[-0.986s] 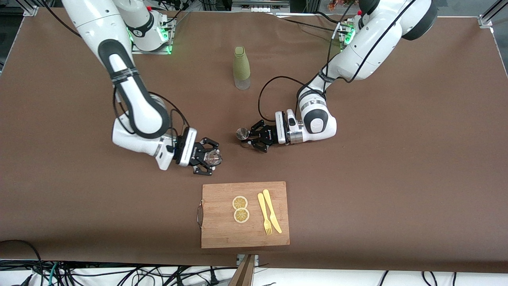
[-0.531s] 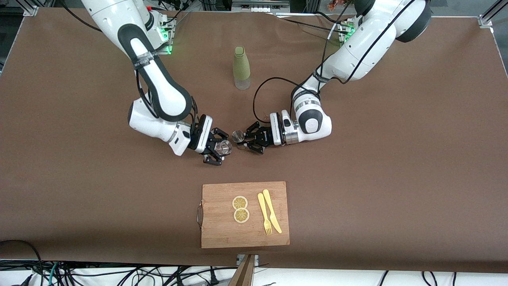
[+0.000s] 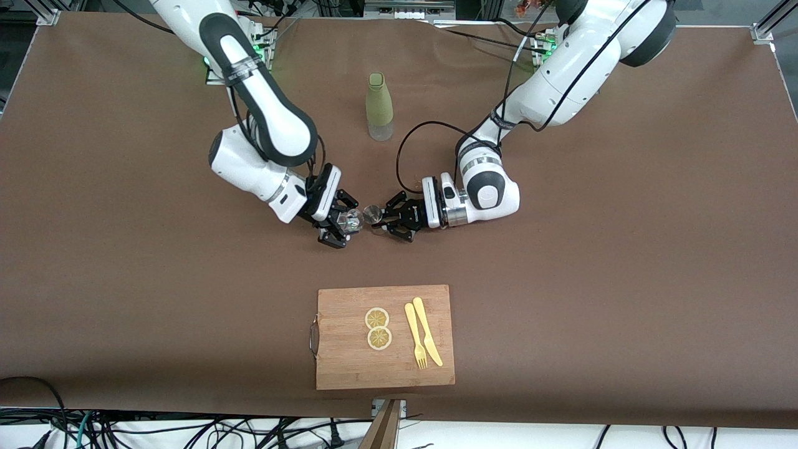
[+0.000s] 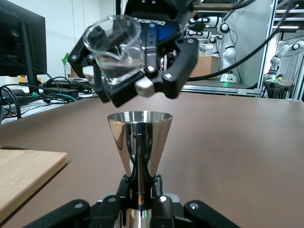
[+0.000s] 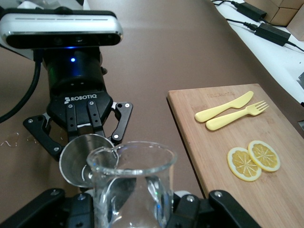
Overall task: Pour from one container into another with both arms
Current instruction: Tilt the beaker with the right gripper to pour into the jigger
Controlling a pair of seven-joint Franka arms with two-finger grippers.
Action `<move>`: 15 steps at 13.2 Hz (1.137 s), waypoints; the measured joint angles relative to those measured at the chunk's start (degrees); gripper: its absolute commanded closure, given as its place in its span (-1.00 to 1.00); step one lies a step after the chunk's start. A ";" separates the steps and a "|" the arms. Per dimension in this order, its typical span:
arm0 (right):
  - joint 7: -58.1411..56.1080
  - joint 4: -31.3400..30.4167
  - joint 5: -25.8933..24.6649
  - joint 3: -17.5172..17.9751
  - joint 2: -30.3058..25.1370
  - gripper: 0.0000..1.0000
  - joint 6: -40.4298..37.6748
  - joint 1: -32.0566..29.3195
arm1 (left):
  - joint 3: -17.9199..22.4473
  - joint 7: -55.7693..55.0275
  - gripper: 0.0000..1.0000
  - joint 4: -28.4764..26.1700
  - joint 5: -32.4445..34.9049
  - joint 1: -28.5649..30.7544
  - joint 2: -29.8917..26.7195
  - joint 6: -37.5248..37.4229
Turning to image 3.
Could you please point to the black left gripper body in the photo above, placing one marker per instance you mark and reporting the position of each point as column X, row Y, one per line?
column 410, row 216

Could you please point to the clear glass shaker cup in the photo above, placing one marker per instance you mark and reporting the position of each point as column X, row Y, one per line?
column 352, row 221

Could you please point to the metal measuring jigger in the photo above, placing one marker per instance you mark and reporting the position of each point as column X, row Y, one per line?
column 374, row 214

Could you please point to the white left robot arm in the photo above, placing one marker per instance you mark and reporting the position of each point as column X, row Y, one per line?
column 561, row 81

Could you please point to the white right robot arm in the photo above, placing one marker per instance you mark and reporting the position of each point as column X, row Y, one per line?
column 274, row 118

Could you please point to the lemon slice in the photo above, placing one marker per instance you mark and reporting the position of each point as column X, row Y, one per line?
column 379, row 338
column 376, row 318

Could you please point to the yellow plastic fork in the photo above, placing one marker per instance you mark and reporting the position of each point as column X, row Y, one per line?
column 413, row 327

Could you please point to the yellow plastic knife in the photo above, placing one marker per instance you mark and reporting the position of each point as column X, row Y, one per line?
column 425, row 327

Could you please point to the green sleeved glass bottle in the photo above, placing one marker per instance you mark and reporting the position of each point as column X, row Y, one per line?
column 379, row 100

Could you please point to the wooden cutting board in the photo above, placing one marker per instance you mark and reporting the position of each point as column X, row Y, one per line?
column 349, row 362

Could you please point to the grey power strip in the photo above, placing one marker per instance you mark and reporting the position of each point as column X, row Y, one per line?
column 408, row 9

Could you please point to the brown table cover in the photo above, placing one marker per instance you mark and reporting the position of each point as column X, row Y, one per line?
column 623, row 280

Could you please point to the orange red background object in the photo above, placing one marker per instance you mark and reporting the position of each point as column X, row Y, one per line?
column 533, row 6

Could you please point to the metal post bracket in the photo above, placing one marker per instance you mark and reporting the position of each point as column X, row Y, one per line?
column 402, row 406

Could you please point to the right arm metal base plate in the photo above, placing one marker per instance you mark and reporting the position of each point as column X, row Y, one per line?
column 265, row 47

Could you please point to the wooden post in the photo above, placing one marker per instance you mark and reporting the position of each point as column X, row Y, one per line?
column 381, row 433

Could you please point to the aluminium frame profile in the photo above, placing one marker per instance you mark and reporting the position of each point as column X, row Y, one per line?
column 770, row 28
column 47, row 14

